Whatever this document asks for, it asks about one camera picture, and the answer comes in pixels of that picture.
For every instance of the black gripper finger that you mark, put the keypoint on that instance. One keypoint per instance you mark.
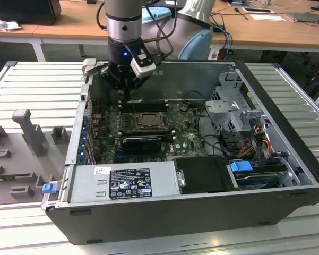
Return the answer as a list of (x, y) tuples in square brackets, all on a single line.
[(106, 74), (140, 83)]

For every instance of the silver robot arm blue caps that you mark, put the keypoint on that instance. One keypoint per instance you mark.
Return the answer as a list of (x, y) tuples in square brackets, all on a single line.
[(123, 16)]

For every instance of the CPU socket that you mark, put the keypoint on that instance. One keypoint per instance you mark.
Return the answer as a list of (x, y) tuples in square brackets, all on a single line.
[(137, 128)]

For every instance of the grey case latch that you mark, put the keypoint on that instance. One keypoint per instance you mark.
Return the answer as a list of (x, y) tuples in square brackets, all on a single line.
[(89, 65)]

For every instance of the round coin battery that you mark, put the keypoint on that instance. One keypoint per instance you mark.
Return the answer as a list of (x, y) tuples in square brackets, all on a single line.
[(184, 107)]

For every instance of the long wooden desk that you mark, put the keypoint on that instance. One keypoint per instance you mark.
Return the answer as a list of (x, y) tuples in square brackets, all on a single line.
[(77, 21)]

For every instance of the black graphics card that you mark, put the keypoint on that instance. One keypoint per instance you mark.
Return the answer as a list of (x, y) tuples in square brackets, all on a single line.
[(140, 145)]

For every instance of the green motherboard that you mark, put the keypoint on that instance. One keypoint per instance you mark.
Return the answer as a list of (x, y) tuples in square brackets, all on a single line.
[(185, 143)]

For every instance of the silver metal drive cage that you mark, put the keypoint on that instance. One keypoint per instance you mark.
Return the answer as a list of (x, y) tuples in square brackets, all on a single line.
[(220, 109)]

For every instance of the small wooden desk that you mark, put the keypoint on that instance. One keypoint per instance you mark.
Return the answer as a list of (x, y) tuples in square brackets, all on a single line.
[(16, 33)]

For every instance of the black computer box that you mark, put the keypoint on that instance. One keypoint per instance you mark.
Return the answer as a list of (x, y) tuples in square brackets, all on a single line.
[(24, 10)]

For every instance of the black plastic shroud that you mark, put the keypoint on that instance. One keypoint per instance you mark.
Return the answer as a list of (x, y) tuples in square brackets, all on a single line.
[(201, 175)]

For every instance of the silver power supply unit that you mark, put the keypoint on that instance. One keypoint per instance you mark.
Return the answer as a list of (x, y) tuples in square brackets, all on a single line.
[(82, 183)]

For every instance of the crumpled white paper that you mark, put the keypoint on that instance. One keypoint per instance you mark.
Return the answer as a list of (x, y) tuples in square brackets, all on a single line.
[(5, 25)]

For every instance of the grey parts rack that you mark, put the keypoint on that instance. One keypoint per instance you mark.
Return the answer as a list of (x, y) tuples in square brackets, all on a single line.
[(16, 159)]

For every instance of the blue booklet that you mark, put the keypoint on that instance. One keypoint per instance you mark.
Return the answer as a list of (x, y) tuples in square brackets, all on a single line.
[(237, 3)]

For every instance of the blue plastic latch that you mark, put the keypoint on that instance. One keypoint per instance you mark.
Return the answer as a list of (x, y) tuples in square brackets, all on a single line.
[(49, 188)]

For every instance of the hard disk in blue carrier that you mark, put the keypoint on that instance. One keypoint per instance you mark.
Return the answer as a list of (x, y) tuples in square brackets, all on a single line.
[(240, 168)]

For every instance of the black open PC case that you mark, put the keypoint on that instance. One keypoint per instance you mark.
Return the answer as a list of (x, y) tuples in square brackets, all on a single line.
[(175, 220)]

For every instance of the white paper sheet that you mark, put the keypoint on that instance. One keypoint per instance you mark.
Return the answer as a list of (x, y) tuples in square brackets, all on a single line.
[(268, 17)]

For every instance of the green RAM stick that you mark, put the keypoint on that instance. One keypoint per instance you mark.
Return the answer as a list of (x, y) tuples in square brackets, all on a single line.
[(0, 177)]

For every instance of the dark grey laptop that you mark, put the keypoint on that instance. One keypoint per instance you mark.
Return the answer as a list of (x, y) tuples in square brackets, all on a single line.
[(308, 16)]

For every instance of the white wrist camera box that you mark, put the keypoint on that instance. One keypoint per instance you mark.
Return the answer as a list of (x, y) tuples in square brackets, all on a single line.
[(142, 70)]

